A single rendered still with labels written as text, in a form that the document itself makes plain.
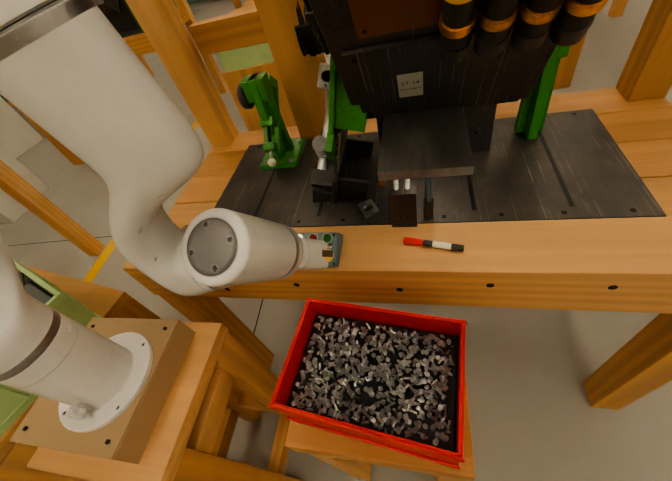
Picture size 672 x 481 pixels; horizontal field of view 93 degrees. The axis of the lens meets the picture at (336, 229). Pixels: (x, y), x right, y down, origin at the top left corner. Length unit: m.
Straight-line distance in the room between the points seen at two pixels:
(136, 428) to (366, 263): 0.55
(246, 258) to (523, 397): 1.38
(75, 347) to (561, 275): 0.89
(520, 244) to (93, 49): 0.73
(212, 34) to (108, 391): 1.05
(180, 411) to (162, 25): 1.06
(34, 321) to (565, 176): 1.08
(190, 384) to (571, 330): 1.49
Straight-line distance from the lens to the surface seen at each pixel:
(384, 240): 0.76
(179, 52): 1.27
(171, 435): 0.80
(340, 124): 0.75
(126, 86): 0.29
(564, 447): 1.58
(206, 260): 0.36
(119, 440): 0.78
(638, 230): 0.87
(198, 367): 0.82
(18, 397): 1.16
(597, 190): 0.93
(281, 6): 1.08
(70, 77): 0.29
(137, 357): 0.82
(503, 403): 1.56
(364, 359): 0.64
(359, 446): 0.70
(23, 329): 0.68
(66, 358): 0.72
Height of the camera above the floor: 1.49
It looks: 46 degrees down
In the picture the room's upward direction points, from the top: 18 degrees counter-clockwise
